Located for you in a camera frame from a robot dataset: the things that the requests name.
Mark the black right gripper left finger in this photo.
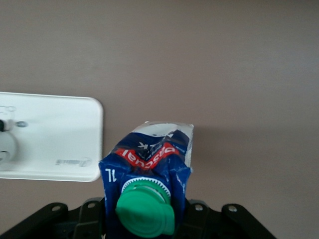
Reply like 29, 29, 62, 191
0, 196, 107, 239

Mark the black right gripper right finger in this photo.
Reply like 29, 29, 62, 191
184, 198, 277, 239

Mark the blue milk carton green cap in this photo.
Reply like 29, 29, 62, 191
99, 121, 194, 237

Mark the cream rabbit print tray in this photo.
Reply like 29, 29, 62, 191
0, 91, 104, 182

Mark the brown table cover sheet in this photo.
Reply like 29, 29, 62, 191
0, 0, 319, 239

